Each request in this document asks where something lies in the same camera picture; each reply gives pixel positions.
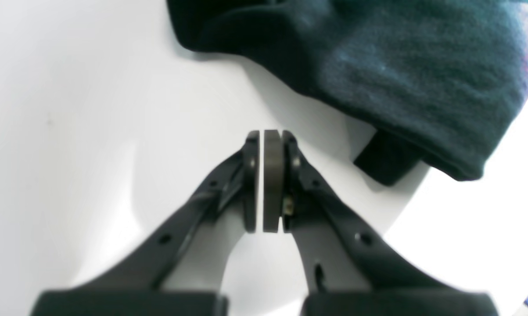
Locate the black T-shirt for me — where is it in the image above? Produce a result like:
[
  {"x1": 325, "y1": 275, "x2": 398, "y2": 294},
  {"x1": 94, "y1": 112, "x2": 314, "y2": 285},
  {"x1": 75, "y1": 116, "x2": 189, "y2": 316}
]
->
[{"x1": 167, "y1": 0, "x2": 528, "y2": 186}]

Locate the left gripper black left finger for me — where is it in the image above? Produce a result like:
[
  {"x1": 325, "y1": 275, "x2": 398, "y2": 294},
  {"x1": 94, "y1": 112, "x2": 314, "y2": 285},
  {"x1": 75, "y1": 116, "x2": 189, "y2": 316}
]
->
[{"x1": 31, "y1": 131, "x2": 260, "y2": 316}]

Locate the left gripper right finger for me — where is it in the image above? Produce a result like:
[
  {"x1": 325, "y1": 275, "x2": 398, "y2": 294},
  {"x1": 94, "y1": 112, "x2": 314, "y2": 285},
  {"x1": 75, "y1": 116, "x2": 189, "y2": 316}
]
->
[{"x1": 264, "y1": 130, "x2": 497, "y2": 316}]

